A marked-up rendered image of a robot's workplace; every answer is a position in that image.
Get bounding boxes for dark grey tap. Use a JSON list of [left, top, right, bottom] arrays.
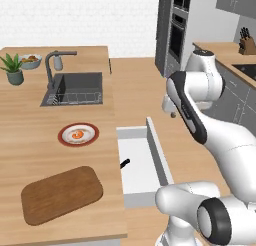
[[44, 50, 78, 91]]

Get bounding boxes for dark grey sink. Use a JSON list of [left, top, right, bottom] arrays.
[[39, 71, 104, 108]]

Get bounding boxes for grey bowl of food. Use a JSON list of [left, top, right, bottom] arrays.
[[18, 54, 43, 71]]

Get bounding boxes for grey soap dispenser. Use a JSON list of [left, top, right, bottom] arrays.
[[53, 54, 64, 72]]

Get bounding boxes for red rimmed white plate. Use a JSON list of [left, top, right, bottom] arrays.
[[57, 122, 100, 148]]

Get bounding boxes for grey wall cupboards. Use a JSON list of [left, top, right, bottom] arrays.
[[215, 0, 256, 20]]

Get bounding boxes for black wall oven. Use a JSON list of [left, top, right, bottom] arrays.
[[167, 12, 187, 65]]

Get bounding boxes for black hob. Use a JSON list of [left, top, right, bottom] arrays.
[[232, 63, 256, 82]]

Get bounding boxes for orange piece of meat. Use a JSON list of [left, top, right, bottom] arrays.
[[70, 129, 85, 140]]

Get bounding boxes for wooden knife block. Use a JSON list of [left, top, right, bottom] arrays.
[[238, 26, 256, 56]]

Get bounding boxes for white open drawer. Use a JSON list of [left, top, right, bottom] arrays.
[[115, 116, 175, 209]]

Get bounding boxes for grey base cupboards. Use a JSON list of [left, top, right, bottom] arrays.
[[193, 44, 256, 138]]

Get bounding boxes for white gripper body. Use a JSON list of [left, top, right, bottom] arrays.
[[161, 93, 178, 119]]

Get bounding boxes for brown wooden cutting board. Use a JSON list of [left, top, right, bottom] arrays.
[[20, 165, 104, 227]]

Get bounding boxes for black handled knife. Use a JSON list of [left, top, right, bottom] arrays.
[[119, 158, 131, 169]]

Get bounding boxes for grey tall cabinet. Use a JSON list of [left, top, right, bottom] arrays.
[[154, 0, 201, 78]]

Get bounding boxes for green plant in grey pot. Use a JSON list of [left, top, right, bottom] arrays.
[[0, 53, 25, 87]]

